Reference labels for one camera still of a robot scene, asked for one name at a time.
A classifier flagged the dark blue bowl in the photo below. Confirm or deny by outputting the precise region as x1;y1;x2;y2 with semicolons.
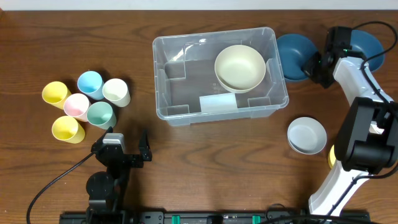
277;34;318;82
350;30;385;72

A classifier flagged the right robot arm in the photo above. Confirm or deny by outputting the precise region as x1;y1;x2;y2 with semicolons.
302;26;397;222

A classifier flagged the pink cup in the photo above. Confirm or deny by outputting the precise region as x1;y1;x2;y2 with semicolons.
63;93;91;122

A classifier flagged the yellow cup upper left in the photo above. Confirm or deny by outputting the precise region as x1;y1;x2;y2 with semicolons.
42;81;71;110

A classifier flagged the left black cable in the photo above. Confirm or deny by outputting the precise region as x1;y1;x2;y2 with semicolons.
25;151;96;224

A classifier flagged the yellow cup lower left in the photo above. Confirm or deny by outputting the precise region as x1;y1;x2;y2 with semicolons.
52;116;85;144

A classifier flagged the yellow cup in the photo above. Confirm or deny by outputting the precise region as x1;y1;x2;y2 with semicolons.
52;116;85;144
42;81;71;110

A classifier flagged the black cable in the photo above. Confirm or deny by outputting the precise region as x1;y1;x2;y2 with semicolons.
25;151;96;224
329;21;398;215

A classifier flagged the clear plastic storage container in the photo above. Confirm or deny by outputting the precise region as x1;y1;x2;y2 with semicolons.
152;27;289;126

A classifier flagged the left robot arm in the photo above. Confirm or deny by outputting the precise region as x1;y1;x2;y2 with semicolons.
86;127;152;223

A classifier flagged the beige large bowl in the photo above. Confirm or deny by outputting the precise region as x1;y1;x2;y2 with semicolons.
214;45;266;93

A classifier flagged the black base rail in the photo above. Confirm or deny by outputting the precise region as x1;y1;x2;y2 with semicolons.
58;208;374;224

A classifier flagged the right black cable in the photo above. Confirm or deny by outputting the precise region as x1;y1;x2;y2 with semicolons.
329;21;398;215

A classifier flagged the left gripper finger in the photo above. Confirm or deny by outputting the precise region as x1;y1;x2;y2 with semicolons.
96;126;113;146
139;130;152;161

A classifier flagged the grey small bowl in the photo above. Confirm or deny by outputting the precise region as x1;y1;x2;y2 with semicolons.
287;117;327;155

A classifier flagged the light blue cup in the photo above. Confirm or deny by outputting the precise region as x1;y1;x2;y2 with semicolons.
77;71;104;100

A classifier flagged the yellow small bowl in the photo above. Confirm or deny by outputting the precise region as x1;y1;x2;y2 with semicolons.
328;145;336;169

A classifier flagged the cream white cup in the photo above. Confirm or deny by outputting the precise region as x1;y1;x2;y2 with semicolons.
102;78;131;108

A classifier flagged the mint green cup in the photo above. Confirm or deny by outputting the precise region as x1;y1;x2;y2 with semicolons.
87;101;117;129

